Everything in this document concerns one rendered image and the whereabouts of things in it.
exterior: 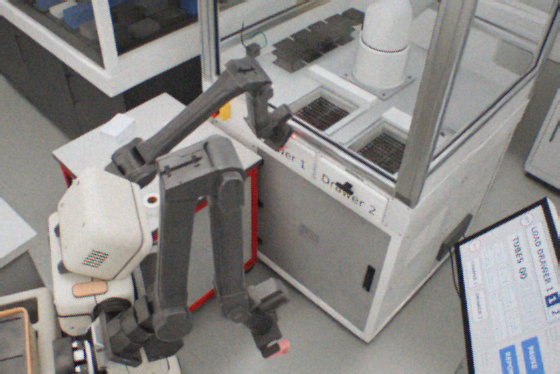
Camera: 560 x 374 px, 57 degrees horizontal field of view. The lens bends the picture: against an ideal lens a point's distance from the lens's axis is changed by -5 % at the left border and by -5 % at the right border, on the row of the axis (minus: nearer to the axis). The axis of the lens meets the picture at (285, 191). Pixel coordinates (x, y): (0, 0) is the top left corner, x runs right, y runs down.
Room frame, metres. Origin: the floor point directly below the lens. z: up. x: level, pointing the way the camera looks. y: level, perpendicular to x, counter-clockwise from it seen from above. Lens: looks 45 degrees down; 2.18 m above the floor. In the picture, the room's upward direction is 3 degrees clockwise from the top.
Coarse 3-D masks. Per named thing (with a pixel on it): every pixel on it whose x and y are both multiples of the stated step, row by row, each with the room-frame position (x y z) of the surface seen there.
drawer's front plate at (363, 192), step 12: (324, 168) 1.38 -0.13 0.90; (336, 168) 1.36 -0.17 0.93; (324, 180) 1.38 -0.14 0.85; (336, 180) 1.35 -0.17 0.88; (348, 180) 1.32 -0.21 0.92; (336, 192) 1.34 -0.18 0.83; (360, 192) 1.28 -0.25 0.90; (372, 192) 1.25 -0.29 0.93; (372, 204) 1.24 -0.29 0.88; (384, 204) 1.22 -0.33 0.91; (372, 216) 1.24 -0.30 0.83
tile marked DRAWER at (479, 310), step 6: (474, 294) 0.82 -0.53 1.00; (480, 294) 0.81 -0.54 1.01; (474, 300) 0.80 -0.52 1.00; (480, 300) 0.79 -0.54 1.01; (474, 306) 0.78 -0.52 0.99; (480, 306) 0.77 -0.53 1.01; (486, 306) 0.77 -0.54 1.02; (474, 312) 0.76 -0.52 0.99; (480, 312) 0.76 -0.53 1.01; (486, 312) 0.75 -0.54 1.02; (474, 318) 0.75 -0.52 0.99; (480, 318) 0.74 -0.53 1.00; (486, 318) 0.73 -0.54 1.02
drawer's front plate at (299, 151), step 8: (264, 144) 1.57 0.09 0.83; (288, 144) 1.50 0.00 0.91; (296, 144) 1.47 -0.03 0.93; (280, 152) 1.52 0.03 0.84; (288, 152) 1.49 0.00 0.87; (296, 152) 1.47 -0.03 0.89; (304, 152) 1.45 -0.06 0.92; (312, 152) 1.43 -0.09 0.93; (288, 160) 1.49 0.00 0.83; (296, 160) 1.47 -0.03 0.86; (304, 160) 1.44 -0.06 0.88; (312, 160) 1.42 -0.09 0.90; (296, 168) 1.46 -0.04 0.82; (304, 168) 1.44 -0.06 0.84; (312, 168) 1.43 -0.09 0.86
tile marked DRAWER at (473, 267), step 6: (474, 258) 0.93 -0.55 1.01; (468, 264) 0.92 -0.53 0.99; (474, 264) 0.91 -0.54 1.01; (480, 264) 0.90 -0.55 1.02; (468, 270) 0.90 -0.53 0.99; (474, 270) 0.89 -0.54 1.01; (480, 270) 0.88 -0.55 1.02; (468, 276) 0.88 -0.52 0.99; (474, 276) 0.87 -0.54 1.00; (480, 276) 0.86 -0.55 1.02; (468, 282) 0.86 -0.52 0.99; (474, 282) 0.86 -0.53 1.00; (480, 282) 0.85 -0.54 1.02; (468, 288) 0.85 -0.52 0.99
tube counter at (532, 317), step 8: (528, 264) 0.83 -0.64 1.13; (520, 272) 0.82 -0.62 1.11; (528, 272) 0.81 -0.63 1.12; (520, 280) 0.79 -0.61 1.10; (528, 280) 0.78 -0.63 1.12; (520, 288) 0.77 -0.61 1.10; (528, 288) 0.76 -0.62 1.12; (520, 296) 0.75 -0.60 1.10; (528, 296) 0.74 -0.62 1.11; (528, 304) 0.72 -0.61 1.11; (536, 304) 0.71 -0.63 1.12; (528, 312) 0.70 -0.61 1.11; (536, 312) 0.69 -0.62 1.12; (528, 320) 0.68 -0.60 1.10; (536, 320) 0.67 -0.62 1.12; (528, 328) 0.65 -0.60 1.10; (536, 328) 0.65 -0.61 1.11
